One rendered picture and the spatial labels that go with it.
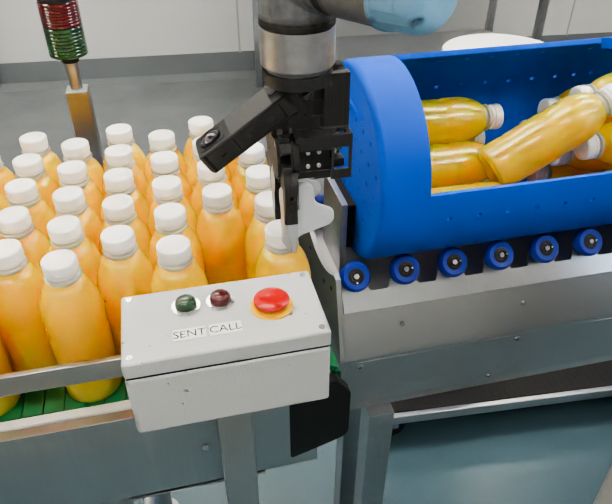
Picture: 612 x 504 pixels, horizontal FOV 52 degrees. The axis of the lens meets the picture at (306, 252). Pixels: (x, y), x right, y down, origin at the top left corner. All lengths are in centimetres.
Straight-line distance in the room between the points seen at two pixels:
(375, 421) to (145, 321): 62
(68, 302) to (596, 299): 79
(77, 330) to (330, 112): 38
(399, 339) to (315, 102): 44
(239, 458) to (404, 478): 110
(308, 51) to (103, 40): 375
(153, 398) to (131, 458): 26
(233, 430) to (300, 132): 34
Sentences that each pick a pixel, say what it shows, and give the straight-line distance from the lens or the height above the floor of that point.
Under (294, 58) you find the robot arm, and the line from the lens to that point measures 61.
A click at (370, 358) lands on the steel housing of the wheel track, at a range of 97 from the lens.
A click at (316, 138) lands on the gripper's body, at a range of 65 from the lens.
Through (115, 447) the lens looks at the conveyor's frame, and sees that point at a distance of 87.
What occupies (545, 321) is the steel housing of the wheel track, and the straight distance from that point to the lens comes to 107.
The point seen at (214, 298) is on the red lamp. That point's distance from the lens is 63.
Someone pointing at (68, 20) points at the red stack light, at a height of 122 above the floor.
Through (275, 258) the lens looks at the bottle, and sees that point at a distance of 74.
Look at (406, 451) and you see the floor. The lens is 189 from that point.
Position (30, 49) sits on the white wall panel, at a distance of 443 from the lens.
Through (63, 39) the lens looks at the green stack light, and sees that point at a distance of 115.
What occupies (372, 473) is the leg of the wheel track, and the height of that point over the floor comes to 45.
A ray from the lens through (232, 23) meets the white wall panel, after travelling 427.
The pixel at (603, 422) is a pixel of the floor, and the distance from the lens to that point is 213.
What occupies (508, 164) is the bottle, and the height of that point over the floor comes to 111.
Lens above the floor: 152
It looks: 37 degrees down
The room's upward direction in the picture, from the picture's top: straight up
